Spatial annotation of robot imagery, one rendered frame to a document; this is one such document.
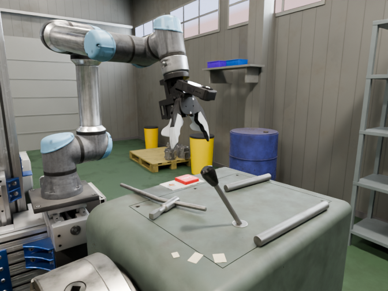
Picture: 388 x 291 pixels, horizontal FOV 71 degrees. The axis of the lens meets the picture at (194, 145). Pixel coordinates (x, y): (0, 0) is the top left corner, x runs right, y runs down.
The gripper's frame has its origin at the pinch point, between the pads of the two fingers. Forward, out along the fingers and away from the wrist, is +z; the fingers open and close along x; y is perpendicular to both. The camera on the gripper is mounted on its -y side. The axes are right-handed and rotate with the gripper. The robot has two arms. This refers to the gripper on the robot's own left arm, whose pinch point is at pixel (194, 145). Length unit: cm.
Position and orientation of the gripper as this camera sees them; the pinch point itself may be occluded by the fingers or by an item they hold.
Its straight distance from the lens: 74.8
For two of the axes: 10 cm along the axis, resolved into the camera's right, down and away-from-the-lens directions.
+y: -7.4, 1.0, 6.6
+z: 1.7, 9.8, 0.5
